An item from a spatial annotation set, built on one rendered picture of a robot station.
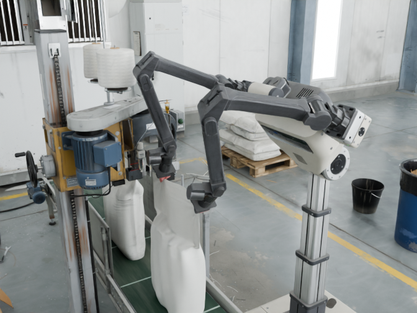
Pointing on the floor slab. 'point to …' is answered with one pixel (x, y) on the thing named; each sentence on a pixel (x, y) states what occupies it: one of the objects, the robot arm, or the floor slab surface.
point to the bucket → (366, 195)
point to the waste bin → (407, 207)
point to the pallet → (236, 160)
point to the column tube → (51, 95)
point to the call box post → (206, 241)
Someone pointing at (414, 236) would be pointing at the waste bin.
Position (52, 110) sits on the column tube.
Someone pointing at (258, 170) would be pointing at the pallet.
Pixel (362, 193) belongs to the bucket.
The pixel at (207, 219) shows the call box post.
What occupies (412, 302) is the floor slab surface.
